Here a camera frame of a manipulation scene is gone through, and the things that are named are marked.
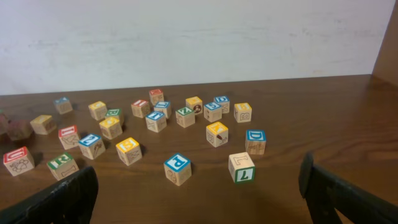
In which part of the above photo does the blue d block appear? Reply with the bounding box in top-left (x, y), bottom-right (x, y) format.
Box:
top-left (245, 129), bottom-right (267, 155)
top-left (214, 96), bottom-right (230, 114)

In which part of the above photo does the blue P block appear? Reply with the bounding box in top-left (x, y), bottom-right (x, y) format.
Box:
top-left (164, 153), bottom-right (192, 186)

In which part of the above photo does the blue D block upper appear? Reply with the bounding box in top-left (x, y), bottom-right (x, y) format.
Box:
top-left (214, 96), bottom-right (230, 114)

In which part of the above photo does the blue 2 block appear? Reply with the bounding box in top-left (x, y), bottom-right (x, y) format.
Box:
top-left (78, 134), bottom-right (106, 160)

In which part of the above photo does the green R block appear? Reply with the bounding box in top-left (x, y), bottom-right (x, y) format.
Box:
top-left (47, 152), bottom-right (79, 180)

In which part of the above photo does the yellow block beside red E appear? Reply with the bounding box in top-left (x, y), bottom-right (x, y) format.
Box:
top-left (30, 114), bottom-right (57, 135)

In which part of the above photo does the red i block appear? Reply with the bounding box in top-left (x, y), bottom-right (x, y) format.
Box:
top-left (58, 125), bottom-right (80, 150)
top-left (131, 100), bottom-right (150, 118)

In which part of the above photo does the blue T block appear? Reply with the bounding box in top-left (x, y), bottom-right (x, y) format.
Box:
top-left (146, 111), bottom-right (167, 133)

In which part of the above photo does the blue D block lower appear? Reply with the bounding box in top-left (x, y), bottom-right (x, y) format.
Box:
top-left (245, 129), bottom-right (267, 155)

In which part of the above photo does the yellow 8 block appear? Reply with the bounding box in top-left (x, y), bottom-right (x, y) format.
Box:
top-left (234, 103), bottom-right (252, 123)

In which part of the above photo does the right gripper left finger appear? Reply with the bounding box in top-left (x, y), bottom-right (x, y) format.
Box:
top-left (1, 166), bottom-right (99, 223)

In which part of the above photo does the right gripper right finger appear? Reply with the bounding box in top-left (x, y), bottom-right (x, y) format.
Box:
top-left (298, 152), bottom-right (397, 224)

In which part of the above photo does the yellow block below B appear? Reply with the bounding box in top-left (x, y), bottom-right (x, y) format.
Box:
top-left (99, 117), bottom-right (123, 140)

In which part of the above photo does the yellow block top centre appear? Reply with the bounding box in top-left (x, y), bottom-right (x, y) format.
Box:
top-left (88, 101), bottom-right (108, 121)

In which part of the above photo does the blue X block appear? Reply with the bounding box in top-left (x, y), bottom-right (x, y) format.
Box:
top-left (54, 96), bottom-right (73, 114)

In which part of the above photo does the plain wood green-sided block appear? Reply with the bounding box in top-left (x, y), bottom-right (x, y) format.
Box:
top-left (228, 152), bottom-right (256, 184)

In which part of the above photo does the red H block top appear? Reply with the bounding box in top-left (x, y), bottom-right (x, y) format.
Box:
top-left (149, 89), bottom-right (164, 106)

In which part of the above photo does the green B block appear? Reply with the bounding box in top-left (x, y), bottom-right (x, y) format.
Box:
top-left (105, 108), bottom-right (124, 126)

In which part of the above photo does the blue L block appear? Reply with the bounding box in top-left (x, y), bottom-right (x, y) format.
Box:
top-left (154, 101), bottom-right (172, 119)

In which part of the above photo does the yellow block upper right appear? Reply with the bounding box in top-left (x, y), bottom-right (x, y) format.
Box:
top-left (185, 96), bottom-right (203, 115)

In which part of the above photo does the red U block centre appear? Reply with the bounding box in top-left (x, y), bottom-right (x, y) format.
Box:
top-left (3, 146), bottom-right (35, 176)

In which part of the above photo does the green Z block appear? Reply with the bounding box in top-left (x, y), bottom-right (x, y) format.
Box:
top-left (176, 107), bottom-right (195, 128)

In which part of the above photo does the blue S block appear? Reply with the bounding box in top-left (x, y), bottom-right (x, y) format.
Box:
top-left (203, 102), bottom-right (222, 122)

